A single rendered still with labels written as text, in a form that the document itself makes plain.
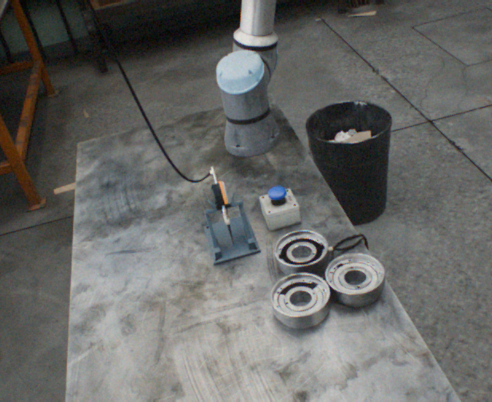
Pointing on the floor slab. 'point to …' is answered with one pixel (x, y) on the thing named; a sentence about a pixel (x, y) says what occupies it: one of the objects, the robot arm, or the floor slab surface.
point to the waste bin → (352, 155)
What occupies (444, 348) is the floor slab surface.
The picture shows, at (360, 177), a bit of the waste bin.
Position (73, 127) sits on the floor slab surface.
